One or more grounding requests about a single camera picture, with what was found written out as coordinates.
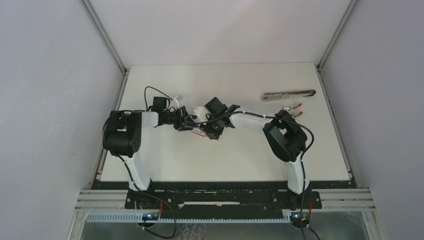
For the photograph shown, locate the white slotted cable duct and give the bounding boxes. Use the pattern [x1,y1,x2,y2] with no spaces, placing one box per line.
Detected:
[86,212,291,224]

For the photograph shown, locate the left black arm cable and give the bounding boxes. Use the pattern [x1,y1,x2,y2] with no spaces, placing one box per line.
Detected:
[101,86,181,200]

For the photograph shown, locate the aluminium frame rails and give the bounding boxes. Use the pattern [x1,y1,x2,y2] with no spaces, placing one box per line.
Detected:
[75,188,375,211]

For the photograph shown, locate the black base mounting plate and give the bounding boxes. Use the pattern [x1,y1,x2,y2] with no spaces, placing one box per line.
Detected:
[92,180,357,221]

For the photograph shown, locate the right controller board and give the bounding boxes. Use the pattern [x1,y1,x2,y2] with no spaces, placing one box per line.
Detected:
[290,213,309,222]

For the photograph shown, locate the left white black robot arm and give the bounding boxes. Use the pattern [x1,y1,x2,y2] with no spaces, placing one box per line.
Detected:
[102,95,194,209]

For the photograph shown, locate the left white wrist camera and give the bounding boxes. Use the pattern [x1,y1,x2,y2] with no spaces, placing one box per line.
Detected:
[173,95,183,105]

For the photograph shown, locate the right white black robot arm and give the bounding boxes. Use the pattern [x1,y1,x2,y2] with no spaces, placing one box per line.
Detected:
[193,97,309,208]

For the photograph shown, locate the black silver stapler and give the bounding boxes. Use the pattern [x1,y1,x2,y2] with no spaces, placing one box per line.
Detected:
[260,89,316,102]

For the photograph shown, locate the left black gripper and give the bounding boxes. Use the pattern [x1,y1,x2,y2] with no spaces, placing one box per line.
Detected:
[162,106,198,132]

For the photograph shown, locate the red staple box tray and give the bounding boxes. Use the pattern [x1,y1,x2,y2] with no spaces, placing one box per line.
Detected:
[191,128,206,137]

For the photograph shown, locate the left controller board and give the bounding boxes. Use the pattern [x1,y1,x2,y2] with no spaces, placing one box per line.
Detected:
[142,213,160,222]

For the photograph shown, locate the controller board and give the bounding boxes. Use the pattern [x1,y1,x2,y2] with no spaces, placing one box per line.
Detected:
[290,213,309,222]
[142,213,160,222]

